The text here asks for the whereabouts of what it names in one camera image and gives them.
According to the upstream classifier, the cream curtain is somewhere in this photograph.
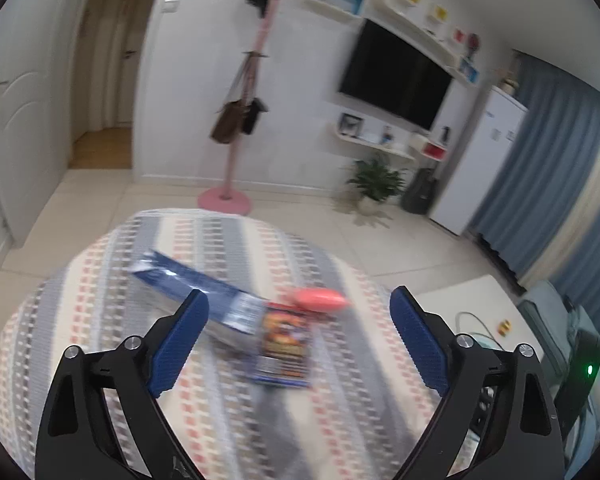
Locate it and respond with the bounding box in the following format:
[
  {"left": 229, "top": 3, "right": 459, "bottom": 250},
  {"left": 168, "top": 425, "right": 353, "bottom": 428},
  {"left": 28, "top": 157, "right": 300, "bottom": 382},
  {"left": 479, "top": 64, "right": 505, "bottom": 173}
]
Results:
[{"left": 525, "top": 125, "right": 600, "bottom": 281}]

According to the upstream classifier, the black cable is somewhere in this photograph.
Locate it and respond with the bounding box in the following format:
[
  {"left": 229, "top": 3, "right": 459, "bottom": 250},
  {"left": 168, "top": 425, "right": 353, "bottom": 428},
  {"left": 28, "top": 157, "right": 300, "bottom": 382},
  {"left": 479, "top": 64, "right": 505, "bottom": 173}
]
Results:
[{"left": 455, "top": 311, "right": 498, "bottom": 341}]

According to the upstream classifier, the pink coat rack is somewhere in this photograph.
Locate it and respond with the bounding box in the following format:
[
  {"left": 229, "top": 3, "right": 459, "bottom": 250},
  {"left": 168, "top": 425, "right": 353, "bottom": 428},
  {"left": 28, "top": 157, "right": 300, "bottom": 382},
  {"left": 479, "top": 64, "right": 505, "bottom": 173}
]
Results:
[{"left": 197, "top": 0, "right": 321, "bottom": 213}]

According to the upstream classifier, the striped woven tablecloth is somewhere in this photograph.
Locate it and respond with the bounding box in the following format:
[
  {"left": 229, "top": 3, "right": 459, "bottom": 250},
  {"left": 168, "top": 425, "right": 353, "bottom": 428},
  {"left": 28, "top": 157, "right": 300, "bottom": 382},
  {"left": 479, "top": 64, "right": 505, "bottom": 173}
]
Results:
[{"left": 0, "top": 207, "right": 481, "bottom": 480}]

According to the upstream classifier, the small flower pot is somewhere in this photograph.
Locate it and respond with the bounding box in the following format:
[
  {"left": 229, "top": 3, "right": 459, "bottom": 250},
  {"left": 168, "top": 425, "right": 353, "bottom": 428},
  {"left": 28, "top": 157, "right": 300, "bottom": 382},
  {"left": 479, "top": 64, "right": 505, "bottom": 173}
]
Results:
[{"left": 497, "top": 67, "right": 520, "bottom": 93}]

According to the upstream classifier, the black wall television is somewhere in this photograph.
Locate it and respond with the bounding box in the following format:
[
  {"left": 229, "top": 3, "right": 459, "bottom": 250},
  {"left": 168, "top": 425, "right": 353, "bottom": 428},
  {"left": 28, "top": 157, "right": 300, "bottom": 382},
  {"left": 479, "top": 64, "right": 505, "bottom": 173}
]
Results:
[{"left": 337, "top": 17, "right": 453, "bottom": 132}]

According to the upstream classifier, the black bin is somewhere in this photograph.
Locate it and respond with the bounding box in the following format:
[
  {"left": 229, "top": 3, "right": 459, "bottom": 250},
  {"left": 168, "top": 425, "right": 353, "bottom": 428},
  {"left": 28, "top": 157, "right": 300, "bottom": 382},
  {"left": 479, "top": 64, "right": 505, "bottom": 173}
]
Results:
[{"left": 400, "top": 167, "right": 438, "bottom": 215}]

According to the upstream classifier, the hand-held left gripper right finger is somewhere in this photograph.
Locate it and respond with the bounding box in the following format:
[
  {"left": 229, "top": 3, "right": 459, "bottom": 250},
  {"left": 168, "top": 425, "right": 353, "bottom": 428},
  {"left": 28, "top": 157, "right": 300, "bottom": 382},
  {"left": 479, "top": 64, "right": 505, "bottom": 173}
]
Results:
[{"left": 389, "top": 285, "right": 566, "bottom": 480}]

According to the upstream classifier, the blue white packet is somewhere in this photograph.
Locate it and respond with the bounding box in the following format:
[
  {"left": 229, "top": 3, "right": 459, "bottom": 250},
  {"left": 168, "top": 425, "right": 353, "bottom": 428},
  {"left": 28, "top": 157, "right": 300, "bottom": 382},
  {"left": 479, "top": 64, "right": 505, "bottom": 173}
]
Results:
[{"left": 131, "top": 249, "right": 267, "bottom": 337}]

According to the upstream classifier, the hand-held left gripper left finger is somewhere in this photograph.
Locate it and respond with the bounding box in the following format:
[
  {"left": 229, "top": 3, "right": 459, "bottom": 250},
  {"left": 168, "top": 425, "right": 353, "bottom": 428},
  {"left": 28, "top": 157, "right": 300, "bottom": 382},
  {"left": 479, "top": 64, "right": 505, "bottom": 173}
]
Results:
[{"left": 35, "top": 288, "right": 211, "bottom": 480}]

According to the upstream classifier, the black hanging bag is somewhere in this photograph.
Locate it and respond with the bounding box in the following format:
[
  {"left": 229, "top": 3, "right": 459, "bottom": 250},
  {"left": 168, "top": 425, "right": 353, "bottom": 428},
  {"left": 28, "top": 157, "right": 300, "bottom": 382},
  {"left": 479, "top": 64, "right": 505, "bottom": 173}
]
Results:
[{"left": 241, "top": 97, "right": 270, "bottom": 135}]

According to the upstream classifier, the brown hanging bag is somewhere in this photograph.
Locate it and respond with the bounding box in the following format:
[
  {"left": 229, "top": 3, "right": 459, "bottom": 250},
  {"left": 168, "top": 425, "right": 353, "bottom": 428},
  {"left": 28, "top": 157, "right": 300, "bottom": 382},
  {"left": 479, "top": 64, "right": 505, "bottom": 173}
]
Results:
[{"left": 210, "top": 100, "right": 248, "bottom": 143}]

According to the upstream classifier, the butterfly picture frame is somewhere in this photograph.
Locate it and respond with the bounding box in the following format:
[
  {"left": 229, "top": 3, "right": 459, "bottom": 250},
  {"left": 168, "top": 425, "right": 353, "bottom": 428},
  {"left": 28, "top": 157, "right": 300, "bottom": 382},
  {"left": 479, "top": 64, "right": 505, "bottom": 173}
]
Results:
[{"left": 339, "top": 112, "right": 365, "bottom": 137}]

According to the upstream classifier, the white red box shelf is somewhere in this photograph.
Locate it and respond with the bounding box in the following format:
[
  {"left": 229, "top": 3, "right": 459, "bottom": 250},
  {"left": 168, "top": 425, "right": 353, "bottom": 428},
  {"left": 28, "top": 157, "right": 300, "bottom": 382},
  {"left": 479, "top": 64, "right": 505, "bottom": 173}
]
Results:
[{"left": 410, "top": 132, "right": 451, "bottom": 163}]

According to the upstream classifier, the pink oval wrapper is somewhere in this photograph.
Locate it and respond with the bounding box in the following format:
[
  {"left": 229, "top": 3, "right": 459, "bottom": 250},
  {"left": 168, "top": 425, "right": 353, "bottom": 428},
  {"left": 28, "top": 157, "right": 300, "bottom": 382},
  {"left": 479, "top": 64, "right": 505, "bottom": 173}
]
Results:
[{"left": 287, "top": 287, "right": 352, "bottom": 320}]

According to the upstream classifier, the white refrigerator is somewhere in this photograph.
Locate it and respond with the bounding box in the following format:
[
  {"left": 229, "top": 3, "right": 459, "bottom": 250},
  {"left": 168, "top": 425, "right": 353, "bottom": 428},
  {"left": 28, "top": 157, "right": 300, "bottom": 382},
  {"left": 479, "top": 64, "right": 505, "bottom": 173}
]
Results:
[{"left": 428, "top": 85, "right": 530, "bottom": 237}]

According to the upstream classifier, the low white wall shelf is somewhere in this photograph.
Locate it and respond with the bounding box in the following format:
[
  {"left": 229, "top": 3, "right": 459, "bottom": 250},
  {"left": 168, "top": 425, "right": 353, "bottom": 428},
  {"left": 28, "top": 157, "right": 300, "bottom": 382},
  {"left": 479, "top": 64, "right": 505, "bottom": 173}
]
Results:
[{"left": 330, "top": 130, "right": 416, "bottom": 161}]

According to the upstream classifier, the green potted plant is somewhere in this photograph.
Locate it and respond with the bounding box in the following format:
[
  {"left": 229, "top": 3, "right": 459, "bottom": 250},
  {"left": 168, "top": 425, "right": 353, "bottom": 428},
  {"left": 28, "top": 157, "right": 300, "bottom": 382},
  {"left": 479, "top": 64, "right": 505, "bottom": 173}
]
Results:
[{"left": 342, "top": 155, "right": 408, "bottom": 217}]

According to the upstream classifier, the dark snack packet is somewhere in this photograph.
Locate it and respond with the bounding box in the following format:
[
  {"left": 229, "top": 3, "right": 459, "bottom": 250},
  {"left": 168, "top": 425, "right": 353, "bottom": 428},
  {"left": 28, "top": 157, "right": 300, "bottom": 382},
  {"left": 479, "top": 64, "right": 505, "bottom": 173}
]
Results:
[{"left": 251, "top": 304, "right": 315, "bottom": 389}]

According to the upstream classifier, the white door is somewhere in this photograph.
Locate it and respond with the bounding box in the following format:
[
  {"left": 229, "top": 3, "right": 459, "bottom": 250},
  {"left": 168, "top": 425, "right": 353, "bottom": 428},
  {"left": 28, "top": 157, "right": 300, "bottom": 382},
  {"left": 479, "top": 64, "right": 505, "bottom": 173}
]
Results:
[{"left": 0, "top": 10, "right": 76, "bottom": 246}]

